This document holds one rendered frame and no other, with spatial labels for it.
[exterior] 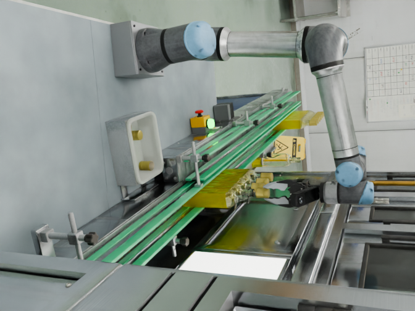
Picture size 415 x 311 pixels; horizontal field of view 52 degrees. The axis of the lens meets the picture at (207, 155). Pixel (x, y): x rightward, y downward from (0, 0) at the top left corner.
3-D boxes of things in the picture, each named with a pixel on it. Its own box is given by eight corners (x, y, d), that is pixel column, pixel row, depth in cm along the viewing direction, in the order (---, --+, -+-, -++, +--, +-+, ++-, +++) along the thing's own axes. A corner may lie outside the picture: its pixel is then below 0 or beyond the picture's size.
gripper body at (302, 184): (293, 198, 156) (327, 199, 150) (288, 205, 148) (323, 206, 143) (292, 178, 154) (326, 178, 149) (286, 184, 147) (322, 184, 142)
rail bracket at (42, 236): (23, 277, 104) (97, 288, 95) (7, 214, 100) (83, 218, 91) (38, 268, 108) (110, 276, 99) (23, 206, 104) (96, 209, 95)
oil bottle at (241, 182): (193, 195, 168) (244, 197, 159) (191, 182, 166) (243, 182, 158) (199, 190, 173) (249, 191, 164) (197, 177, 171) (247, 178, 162)
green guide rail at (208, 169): (184, 181, 161) (204, 181, 157) (184, 178, 160) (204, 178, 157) (290, 102, 314) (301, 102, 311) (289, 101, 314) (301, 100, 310)
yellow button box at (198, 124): (191, 133, 196) (205, 132, 193) (188, 117, 194) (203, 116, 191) (197, 129, 202) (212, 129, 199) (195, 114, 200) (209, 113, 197)
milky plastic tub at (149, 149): (118, 186, 144) (139, 186, 141) (105, 121, 139) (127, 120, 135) (144, 170, 160) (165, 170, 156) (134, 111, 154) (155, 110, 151)
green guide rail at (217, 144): (182, 161, 159) (201, 161, 156) (181, 159, 159) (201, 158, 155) (289, 92, 312) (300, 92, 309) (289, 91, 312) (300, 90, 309)
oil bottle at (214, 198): (180, 207, 158) (234, 208, 149) (178, 192, 156) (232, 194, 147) (186, 201, 163) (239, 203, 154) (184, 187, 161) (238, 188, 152)
